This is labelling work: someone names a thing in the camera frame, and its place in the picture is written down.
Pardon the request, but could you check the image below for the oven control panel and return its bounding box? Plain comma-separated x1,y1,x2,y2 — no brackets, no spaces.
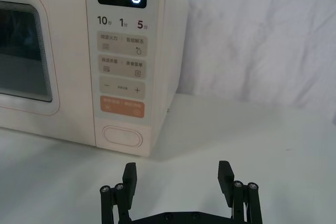
83,0,169,157

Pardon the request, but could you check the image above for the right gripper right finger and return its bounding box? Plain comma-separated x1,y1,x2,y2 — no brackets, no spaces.
217,160,264,224

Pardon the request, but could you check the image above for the white table cloth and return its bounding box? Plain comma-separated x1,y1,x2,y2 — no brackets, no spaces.
0,91,336,224

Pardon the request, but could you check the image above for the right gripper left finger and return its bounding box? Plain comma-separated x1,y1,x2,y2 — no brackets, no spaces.
99,162,139,224

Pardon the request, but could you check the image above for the cream microwave oven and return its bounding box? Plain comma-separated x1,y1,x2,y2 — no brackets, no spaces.
0,0,188,158

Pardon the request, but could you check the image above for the white crumpled backdrop cloth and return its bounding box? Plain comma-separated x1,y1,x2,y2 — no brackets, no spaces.
166,0,336,121

